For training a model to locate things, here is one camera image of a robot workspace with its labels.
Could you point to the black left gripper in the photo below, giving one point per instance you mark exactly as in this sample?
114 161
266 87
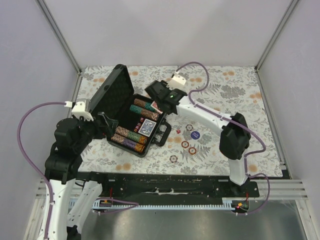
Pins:
106 130

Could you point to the aluminium right frame post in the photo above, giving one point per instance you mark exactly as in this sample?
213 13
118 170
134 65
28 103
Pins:
277 32

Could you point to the aluminium left frame post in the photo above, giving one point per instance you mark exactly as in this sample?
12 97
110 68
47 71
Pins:
58 34

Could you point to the red playing card deck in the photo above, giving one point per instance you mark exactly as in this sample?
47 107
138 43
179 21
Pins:
154 106

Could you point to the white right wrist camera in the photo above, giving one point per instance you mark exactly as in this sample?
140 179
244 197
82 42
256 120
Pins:
177 81

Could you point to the blue small blind button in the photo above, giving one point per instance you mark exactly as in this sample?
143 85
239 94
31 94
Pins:
195 135

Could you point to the loose poker chip near front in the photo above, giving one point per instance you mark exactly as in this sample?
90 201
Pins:
173 158

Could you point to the floral patterned table mat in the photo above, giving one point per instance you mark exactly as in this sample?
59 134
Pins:
225 89

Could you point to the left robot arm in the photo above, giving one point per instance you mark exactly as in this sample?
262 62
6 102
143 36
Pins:
72 136

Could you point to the white slotted cable duct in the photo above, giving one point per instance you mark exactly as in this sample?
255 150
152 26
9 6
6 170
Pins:
98 204

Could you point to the blue playing card deck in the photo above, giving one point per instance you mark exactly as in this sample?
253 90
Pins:
147 128

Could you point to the orange loose poker chip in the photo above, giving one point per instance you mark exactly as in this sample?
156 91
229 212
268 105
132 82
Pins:
192 150
185 144

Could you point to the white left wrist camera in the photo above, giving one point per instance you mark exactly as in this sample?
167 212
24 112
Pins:
80 109

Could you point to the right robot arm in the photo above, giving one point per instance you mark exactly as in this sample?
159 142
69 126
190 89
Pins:
232 129

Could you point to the bottom poker chip row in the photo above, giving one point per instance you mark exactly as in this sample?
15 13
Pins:
138 147

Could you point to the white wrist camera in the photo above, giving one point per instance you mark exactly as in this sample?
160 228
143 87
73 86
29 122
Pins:
80 109
177 81

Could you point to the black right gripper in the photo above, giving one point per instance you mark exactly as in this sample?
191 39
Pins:
164 84

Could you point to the loose ten value chip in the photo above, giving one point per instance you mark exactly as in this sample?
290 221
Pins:
189 127

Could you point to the aluminium frame post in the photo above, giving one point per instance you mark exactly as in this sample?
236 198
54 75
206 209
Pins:
58 34
277 32

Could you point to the black poker set case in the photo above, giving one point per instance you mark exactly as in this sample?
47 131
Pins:
114 97

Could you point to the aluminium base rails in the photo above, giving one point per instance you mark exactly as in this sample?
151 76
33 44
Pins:
280 189

